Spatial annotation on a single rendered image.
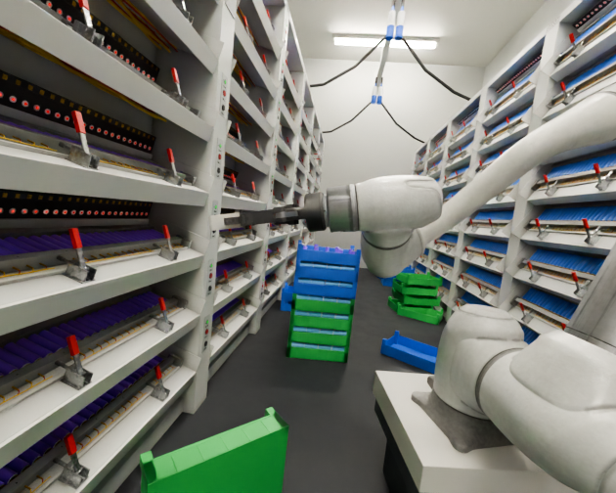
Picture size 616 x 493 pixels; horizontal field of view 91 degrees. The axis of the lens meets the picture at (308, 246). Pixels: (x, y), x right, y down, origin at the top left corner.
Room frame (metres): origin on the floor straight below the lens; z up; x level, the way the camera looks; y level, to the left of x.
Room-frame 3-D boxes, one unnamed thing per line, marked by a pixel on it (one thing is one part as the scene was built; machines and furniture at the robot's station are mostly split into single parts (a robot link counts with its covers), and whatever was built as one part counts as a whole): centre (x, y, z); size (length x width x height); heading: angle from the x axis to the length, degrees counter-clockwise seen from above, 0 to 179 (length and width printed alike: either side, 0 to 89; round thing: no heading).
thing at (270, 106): (1.69, 0.34, 0.88); 0.20 x 0.09 x 1.76; 84
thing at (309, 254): (1.50, -0.10, 0.52); 0.30 x 0.20 x 0.08; 92
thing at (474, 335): (0.65, -0.41, 0.43); 0.18 x 0.16 x 0.22; 9
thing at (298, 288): (1.50, -0.10, 0.36); 0.30 x 0.20 x 0.08; 92
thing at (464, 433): (0.69, -0.40, 0.29); 0.22 x 0.18 x 0.06; 15
